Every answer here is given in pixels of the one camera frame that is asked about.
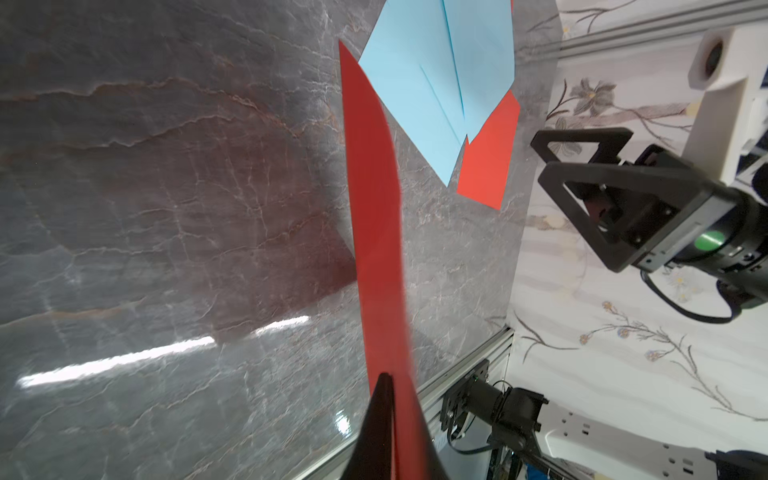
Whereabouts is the light blue paper top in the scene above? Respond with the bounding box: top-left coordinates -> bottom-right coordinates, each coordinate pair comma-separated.
443,0 -> 515,141

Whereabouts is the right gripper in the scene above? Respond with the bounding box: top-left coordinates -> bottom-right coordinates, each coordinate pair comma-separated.
531,127 -> 744,273

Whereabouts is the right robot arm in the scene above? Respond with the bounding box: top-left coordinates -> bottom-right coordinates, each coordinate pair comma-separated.
440,128 -> 767,479

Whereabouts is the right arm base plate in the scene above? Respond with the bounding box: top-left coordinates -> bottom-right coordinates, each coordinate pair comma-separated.
440,359 -> 490,442

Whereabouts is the light blue paper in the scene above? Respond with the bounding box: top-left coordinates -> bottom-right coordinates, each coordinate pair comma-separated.
360,0 -> 466,185
443,0 -> 515,141

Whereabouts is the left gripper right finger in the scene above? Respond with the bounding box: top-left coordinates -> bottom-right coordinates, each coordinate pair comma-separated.
393,383 -> 448,479

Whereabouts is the right corner aluminium post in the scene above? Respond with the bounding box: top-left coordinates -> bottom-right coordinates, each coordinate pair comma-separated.
515,1 -> 767,59

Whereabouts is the red paper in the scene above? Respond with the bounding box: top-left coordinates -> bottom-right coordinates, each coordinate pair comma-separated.
338,40 -> 430,480
457,91 -> 520,210

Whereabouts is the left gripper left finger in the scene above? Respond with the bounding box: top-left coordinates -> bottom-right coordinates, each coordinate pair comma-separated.
341,373 -> 394,480

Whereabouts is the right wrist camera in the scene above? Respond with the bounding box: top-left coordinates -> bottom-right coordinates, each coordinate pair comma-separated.
683,22 -> 767,185

